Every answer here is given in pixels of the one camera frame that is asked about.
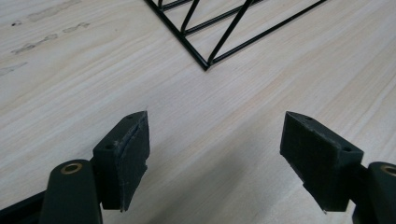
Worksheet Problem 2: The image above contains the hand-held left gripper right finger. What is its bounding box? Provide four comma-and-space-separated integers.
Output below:
279, 110, 365, 214

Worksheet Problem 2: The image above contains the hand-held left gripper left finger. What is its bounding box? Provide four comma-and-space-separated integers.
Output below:
92, 110, 151, 213

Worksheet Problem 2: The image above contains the black wire rack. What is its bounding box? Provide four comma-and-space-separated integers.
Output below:
144, 0, 328, 72

